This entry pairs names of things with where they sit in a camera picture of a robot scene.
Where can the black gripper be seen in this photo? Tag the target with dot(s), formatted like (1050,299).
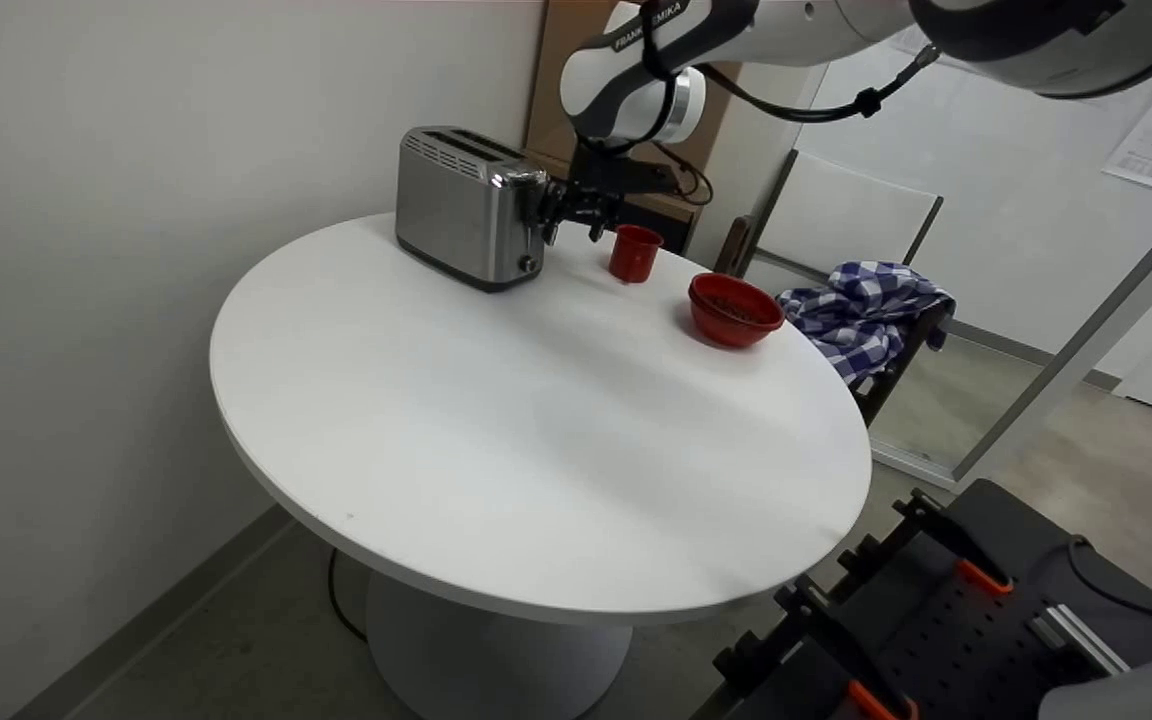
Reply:
(598,172)

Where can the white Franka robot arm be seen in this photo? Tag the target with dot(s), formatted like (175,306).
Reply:
(789,26)

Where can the white leaning panel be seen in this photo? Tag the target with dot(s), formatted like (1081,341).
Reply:
(842,207)

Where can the white table pedestal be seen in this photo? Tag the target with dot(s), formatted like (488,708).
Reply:
(498,665)

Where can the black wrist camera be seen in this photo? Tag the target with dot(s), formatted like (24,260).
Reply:
(650,172)

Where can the stainless steel two-slot toaster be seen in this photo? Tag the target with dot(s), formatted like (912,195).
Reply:
(461,207)

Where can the black robot mounting stand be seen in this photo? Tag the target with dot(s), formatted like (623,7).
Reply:
(1002,535)

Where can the dark leaning plank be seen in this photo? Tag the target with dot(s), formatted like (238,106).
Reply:
(755,220)

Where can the black stool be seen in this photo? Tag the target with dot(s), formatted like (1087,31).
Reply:
(897,377)

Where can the red plastic bowl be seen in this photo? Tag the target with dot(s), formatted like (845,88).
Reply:
(732,312)

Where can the blue white checkered cloth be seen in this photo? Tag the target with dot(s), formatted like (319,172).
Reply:
(861,312)

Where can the grey rounded housing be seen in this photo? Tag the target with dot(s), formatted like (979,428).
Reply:
(1138,686)

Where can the red plastic mug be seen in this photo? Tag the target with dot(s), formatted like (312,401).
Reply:
(633,254)

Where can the grey metal pole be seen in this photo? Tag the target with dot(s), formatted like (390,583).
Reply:
(1081,354)

